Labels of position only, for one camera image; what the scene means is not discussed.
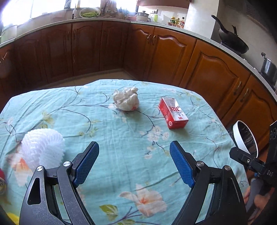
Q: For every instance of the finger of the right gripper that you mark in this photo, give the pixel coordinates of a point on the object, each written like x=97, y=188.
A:
x=240, y=156

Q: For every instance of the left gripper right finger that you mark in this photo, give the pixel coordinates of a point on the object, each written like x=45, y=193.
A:
x=226, y=205

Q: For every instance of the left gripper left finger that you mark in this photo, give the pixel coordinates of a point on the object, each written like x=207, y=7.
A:
x=40, y=205

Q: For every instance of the white foam fruit net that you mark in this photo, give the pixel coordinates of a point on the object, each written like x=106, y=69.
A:
x=44, y=147

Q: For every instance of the small red carton box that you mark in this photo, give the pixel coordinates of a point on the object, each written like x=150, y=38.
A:
x=173, y=113

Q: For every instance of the white tissue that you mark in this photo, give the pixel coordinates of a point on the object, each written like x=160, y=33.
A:
x=126, y=100

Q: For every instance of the white rimmed trash bin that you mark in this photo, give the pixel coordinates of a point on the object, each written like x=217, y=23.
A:
x=244, y=138

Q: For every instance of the brown lower kitchen cabinets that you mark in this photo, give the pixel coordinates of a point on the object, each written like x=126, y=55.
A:
x=149, y=52

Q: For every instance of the person's right hand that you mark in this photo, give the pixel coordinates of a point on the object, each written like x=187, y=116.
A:
x=260, y=201

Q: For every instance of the light green floral tablecloth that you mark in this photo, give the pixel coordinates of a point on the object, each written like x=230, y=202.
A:
x=134, y=180

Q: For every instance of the black stock pot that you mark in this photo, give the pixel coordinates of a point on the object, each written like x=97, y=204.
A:
x=268, y=70

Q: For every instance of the black wok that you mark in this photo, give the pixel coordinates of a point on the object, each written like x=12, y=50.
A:
x=231, y=39

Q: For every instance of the seasoning bottles group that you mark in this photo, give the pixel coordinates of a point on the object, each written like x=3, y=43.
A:
x=177, y=22

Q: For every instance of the green vegetable bowl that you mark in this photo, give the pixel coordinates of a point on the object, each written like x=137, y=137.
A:
x=89, y=13

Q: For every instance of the chrome sink faucet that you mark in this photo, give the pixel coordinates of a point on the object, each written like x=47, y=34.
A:
x=68, y=4

